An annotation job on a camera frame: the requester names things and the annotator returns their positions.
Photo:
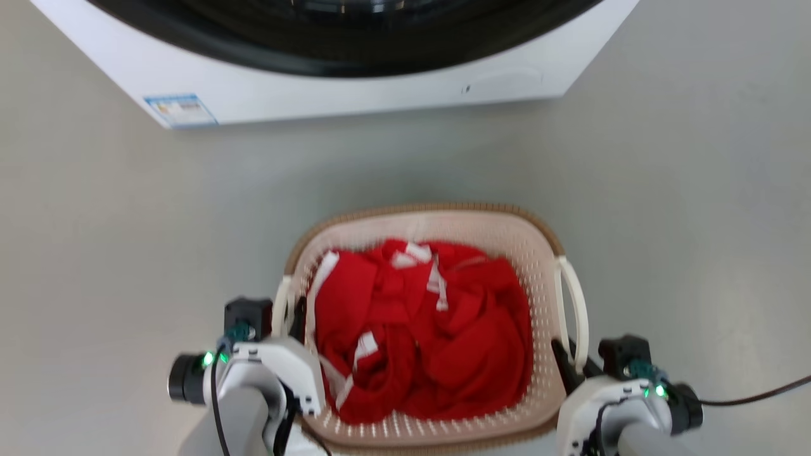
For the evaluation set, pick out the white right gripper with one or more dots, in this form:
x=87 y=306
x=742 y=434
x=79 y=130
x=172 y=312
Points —
x=586 y=405

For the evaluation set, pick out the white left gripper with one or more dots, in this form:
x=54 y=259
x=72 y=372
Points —
x=291 y=364

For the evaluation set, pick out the beige perforated plastic laundry basket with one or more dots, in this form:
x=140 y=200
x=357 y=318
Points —
x=443 y=221

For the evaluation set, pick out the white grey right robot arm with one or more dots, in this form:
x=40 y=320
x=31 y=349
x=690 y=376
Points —
x=659 y=437

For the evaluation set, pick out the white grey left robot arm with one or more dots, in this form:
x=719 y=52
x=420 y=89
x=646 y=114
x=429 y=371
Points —
x=244 y=415

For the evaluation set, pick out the red garment with white stripes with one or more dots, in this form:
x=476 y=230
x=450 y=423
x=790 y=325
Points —
x=456 y=329

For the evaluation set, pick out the white washing machine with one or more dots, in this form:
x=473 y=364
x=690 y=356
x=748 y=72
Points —
x=355 y=95

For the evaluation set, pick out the blue white energy label sticker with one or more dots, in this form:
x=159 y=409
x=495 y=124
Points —
x=180 y=111

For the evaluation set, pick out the black round washing machine door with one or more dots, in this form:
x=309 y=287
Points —
x=355 y=54

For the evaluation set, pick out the white filter cover flap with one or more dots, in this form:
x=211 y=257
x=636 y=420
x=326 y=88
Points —
x=504 y=81

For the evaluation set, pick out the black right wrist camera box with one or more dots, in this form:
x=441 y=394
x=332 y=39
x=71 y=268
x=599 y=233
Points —
x=624 y=358

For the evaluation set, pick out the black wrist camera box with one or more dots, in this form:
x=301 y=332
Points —
x=247 y=316
x=624 y=358

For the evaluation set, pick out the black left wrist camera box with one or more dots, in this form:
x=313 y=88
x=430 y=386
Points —
x=247 y=316

